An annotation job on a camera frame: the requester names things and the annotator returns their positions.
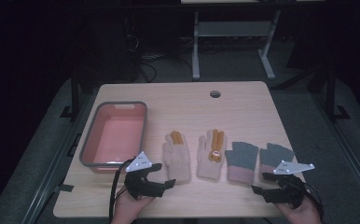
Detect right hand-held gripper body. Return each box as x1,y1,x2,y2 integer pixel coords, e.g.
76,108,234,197
272,160,315,209

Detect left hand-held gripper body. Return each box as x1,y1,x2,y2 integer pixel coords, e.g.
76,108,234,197
123,151,167,200

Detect plain beige and orange glove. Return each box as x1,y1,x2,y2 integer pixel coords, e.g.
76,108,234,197
162,130,192,185

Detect grey and pink fingerless glove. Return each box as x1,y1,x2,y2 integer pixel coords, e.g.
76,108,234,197
225,141,259,185
258,142,296,180

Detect beige glove with bear face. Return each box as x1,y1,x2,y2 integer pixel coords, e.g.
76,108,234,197
196,129,228,182

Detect pink basin with grey rim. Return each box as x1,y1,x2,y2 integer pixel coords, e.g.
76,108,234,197
78,101,148,174

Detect person's right hand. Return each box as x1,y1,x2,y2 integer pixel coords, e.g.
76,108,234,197
274,195,324,224

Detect person's left hand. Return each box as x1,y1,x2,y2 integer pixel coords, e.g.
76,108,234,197
111,186,156,224

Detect black metal stand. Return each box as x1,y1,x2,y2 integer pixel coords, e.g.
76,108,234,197
324,63,351,121
60,69,82,119

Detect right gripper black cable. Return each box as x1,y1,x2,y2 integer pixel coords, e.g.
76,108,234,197
304,182,325,218

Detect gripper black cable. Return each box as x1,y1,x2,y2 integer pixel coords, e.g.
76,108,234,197
304,182,325,218
108,158,136,224

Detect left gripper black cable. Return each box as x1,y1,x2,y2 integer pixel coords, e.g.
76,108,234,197
108,158,136,224

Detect grey metal rail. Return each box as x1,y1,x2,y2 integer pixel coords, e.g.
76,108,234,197
311,92,360,216
21,92,92,224

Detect cables on floor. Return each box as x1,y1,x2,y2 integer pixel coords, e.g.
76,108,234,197
137,53,167,82

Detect white metal desk frame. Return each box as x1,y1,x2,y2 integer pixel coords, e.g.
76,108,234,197
191,8,283,81

